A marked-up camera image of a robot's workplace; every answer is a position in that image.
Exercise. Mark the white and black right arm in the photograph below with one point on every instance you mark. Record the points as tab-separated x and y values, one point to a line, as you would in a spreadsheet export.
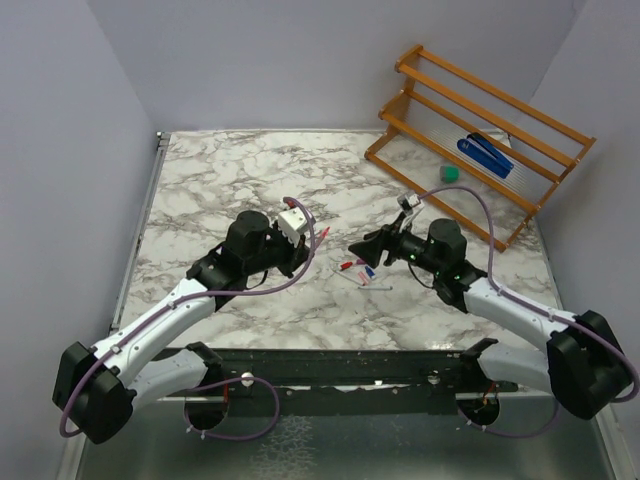
575	358

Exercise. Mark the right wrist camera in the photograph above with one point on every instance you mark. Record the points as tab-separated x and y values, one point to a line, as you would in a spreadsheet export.
410	204

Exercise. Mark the aluminium table frame rail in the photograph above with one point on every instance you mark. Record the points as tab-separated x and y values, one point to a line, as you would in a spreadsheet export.
163	140

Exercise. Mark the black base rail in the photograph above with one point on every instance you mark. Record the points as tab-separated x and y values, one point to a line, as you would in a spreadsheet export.
342	382

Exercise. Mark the orange wooden rack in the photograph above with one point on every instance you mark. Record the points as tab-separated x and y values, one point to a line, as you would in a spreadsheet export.
444	117

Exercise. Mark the blue stapler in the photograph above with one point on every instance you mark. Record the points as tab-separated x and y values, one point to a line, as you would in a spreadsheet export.
477	147

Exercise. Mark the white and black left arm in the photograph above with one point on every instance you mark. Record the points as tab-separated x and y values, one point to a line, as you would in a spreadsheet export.
98	388

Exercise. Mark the white pen blue end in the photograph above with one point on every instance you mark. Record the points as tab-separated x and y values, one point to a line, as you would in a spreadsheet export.
376	287

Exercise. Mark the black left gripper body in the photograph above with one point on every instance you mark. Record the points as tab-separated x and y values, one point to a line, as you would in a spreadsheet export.
281	253

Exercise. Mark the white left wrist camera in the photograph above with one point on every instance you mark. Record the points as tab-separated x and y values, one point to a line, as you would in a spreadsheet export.
292	224

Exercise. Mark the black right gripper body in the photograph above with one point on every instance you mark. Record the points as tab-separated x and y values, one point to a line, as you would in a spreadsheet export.
405	245

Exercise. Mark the green cube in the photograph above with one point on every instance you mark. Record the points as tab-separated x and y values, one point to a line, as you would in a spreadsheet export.
449	173

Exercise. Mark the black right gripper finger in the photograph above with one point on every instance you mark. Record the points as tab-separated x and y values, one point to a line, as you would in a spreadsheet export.
369	251
379	236

